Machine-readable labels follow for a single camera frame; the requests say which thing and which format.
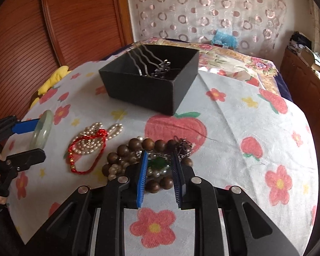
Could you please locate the brown wooden bead bracelet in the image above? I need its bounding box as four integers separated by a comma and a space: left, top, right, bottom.
102, 137, 194, 193

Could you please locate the silver wavy hairpin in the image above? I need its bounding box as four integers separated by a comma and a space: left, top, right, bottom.
127, 45, 176, 80

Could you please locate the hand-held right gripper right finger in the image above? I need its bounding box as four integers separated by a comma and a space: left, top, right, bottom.
171, 149, 300, 256

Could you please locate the blue plastic packet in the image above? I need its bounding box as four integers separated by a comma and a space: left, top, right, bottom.
211, 29, 239, 50

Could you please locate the wooden cabinet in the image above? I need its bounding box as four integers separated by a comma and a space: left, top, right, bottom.
279, 47, 320, 154

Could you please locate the floral bedsheet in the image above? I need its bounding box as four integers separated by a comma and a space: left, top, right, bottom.
133, 39, 280, 88

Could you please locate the yellow cloth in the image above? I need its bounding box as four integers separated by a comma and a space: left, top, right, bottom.
29, 65, 70, 109

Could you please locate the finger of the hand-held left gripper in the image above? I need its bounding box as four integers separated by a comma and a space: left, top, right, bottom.
0, 116, 40, 141
0, 148, 47, 172

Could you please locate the pearl bracelet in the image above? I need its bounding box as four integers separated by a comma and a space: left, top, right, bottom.
108, 163, 174, 181

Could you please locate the dark metal chain ornament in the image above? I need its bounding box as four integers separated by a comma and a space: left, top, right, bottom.
173, 136, 195, 158

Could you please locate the black square box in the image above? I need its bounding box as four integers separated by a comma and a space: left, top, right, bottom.
99, 44, 200, 116

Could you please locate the pale green jade bangle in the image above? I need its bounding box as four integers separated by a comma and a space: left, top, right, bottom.
29, 110, 54, 149

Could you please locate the green stone pendant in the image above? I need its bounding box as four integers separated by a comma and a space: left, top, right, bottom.
148, 159, 168, 170

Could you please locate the wooden headboard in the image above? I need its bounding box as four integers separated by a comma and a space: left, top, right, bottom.
40, 0, 135, 67

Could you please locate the circle patterned sheer curtain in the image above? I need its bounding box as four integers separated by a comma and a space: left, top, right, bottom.
125, 0, 288, 56

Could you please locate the white floral blanket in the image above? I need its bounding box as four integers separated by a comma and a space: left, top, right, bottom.
9, 59, 319, 256

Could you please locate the red string bracelet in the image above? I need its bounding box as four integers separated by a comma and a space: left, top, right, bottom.
68, 129, 108, 173

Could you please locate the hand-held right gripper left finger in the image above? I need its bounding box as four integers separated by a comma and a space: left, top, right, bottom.
25, 149, 150, 256

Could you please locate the wooden slatted panel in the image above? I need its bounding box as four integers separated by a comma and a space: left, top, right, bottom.
0, 0, 61, 124

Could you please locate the white pearl necklace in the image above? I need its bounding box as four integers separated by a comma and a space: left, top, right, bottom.
77, 123, 124, 155

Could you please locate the pile of clutter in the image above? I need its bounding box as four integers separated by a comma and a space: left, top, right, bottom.
288, 31, 320, 86

